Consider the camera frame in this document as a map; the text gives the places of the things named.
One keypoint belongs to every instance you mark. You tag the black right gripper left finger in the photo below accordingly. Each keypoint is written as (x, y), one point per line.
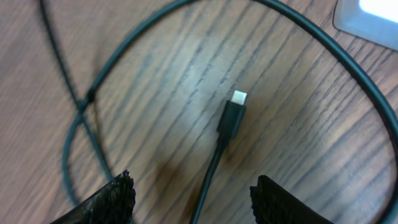
(111, 204)

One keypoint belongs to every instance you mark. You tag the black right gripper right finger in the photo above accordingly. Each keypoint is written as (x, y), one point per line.
(272, 204)

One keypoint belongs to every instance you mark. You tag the white power strip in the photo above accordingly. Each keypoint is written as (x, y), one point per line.
(373, 20)

